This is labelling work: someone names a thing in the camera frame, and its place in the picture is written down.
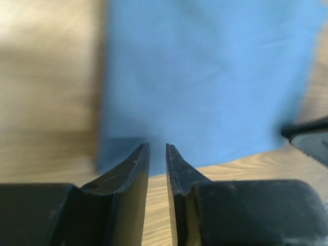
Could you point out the grey-blue t-shirt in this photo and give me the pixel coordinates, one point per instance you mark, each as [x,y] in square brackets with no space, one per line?
[217,79]

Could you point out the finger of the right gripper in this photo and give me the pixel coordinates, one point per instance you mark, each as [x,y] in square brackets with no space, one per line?
[310,138]

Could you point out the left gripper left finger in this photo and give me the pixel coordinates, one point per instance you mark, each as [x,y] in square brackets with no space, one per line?
[109,210]

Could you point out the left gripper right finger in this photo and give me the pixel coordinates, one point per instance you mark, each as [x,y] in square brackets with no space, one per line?
[181,177]

